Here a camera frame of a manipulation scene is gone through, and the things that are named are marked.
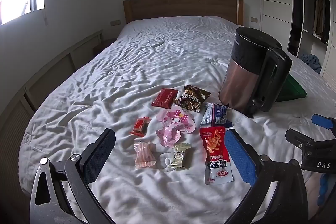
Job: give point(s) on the beige green candy packet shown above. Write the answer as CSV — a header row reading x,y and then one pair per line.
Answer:
x,y
179,157

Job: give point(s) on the crumpled blue cloth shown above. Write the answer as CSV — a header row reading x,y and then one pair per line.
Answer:
x,y
311,62

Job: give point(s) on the hanging clothes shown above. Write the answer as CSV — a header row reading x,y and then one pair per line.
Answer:
x,y
320,11

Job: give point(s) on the small red candy packet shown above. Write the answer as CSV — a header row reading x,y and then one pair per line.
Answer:
x,y
140,125

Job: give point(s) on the white quilted bed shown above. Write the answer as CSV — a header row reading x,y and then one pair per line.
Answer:
x,y
157,61

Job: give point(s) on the brown snack packet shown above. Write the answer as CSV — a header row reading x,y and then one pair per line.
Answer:
x,y
191,98

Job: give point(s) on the long red white snack packet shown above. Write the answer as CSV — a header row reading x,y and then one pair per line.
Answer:
x,y
214,150

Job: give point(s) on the pink striped candy packet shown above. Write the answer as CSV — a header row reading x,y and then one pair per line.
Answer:
x,y
144,155

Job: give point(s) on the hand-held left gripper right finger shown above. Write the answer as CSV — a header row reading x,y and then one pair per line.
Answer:
x,y
240,158

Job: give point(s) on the wall socket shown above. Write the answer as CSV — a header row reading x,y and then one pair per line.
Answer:
x,y
254,19
115,23

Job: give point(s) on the blue white snack packet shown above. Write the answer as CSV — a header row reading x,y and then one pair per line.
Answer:
x,y
214,115

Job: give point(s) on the copper black electric kettle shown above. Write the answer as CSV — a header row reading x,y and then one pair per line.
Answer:
x,y
236,77

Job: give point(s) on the green plastic tray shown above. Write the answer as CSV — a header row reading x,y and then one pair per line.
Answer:
x,y
291,90

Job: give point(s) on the pink cartoon snack packet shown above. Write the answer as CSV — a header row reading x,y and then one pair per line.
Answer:
x,y
173,121

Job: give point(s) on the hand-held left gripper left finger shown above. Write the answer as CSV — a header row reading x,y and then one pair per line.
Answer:
x,y
101,153

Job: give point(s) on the flat red snack packet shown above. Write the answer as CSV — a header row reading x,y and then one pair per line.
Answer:
x,y
164,98

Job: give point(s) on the wooden headboard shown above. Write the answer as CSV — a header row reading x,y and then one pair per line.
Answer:
x,y
181,7

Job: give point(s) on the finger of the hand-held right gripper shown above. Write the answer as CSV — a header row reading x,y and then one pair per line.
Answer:
x,y
321,120
296,138

